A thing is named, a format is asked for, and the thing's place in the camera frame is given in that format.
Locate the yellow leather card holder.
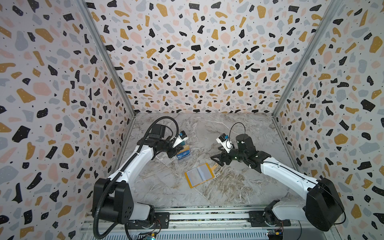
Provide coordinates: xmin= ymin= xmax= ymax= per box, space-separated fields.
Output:
xmin=185 ymin=164 xmax=215 ymax=189

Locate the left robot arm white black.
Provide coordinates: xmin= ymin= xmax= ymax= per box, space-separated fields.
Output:
xmin=93 ymin=124 xmax=188 ymax=225

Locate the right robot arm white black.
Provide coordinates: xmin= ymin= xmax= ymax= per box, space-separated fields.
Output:
xmin=211 ymin=134 xmax=346 ymax=232

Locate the blue VIP card in stand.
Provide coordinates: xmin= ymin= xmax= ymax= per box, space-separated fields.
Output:
xmin=176 ymin=150 xmax=191 ymax=160

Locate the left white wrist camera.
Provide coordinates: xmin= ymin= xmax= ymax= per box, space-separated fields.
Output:
xmin=173 ymin=131 xmax=189 ymax=148

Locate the right thin black cable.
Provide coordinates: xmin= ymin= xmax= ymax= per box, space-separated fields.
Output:
xmin=228 ymin=122 xmax=247 ymax=139

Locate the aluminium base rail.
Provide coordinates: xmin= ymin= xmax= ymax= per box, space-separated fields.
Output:
xmin=80 ymin=205 xmax=334 ymax=233

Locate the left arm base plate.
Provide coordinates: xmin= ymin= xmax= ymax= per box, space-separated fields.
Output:
xmin=127 ymin=212 xmax=170 ymax=231

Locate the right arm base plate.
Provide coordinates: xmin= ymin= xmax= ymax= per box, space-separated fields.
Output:
xmin=247 ymin=211 xmax=291 ymax=228

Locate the white perforated cable duct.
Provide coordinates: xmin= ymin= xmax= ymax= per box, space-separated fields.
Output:
xmin=128 ymin=230 xmax=269 ymax=240

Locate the left black corrugated cable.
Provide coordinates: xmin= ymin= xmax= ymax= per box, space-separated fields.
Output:
xmin=92 ymin=116 xmax=181 ymax=240

